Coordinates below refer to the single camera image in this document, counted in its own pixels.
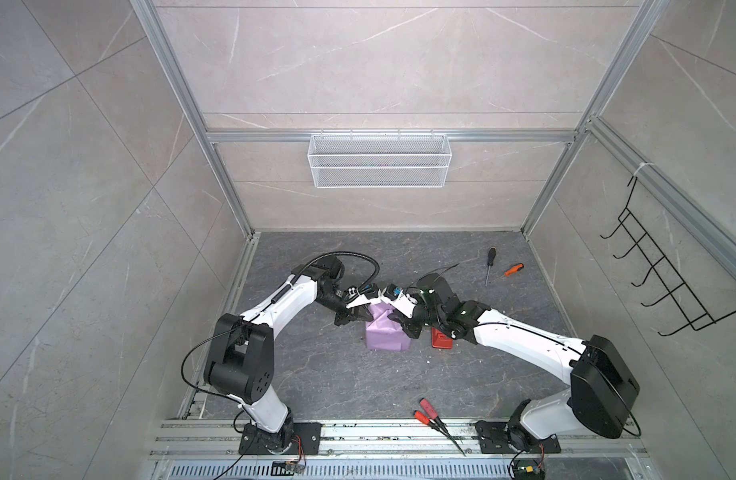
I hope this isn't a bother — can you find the red tape dispenser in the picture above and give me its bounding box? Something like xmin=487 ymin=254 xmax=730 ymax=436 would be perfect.
xmin=431 ymin=328 xmax=453 ymax=350

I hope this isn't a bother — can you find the pink wrapping paper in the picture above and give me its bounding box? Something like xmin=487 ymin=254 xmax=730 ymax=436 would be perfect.
xmin=365 ymin=304 xmax=411 ymax=352

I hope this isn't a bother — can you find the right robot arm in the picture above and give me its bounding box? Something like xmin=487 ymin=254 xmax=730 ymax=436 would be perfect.
xmin=386 ymin=274 xmax=640 ymax=451

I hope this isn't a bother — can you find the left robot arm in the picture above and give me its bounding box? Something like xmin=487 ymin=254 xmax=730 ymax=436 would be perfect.
xmin=203 ymin=255 xmax=380 ymax=454

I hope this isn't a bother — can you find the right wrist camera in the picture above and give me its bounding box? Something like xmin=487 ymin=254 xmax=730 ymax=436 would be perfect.
xmin=381 ymin=284 xmax=417 ymax=318

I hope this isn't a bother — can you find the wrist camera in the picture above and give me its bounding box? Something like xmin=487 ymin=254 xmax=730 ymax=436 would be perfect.
xmin=344 ymin=283 xmax=382 ymax=309
xmin=381 ymin=284 xmax=417 ymax=318

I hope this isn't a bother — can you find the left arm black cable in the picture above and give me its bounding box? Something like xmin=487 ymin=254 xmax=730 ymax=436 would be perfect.
xmin=180 ymin=250 xmax=381 ymax=400

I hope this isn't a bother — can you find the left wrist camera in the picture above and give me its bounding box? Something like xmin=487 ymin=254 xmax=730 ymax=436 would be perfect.
xmin=344 ymin=283 xmax=382 ymax=309

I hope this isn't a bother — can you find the black handled screwdriver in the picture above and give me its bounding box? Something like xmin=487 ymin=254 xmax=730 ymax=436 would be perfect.
xmin=484 ymin=247 xmax=497 ymax=286

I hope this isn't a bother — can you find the orange handled screwdriver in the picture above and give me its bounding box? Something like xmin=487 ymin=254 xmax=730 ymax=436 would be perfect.
xmin=504 ymin=263 xmax=524 ymax=277

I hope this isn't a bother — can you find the red handled screwdriver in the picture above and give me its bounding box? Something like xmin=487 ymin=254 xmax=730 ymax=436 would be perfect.
xmin=414 ymin=410 xmax=466 ymax=455

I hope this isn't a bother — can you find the white wire mesh basket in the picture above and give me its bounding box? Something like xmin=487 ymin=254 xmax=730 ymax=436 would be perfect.
xmin=307 ymin=134 xmax=452 ymax=189

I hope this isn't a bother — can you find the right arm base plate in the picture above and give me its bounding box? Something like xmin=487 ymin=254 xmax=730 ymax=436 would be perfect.
xmin=474 ymin=420 xmax=561 ymax=454

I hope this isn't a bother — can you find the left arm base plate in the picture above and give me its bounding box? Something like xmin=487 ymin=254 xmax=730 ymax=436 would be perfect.
xmin=238 ymin=422 xmax=323 ymax=456

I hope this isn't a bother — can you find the aluminium mounting rail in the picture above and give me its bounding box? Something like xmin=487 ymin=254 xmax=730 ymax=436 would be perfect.
xmin=145 ymin=418 xmax=648 ymax=460

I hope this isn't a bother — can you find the black wire hook rack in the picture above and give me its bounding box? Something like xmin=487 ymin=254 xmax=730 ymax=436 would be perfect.
xmin=600 ymin=176 xmax=736 ymax=338

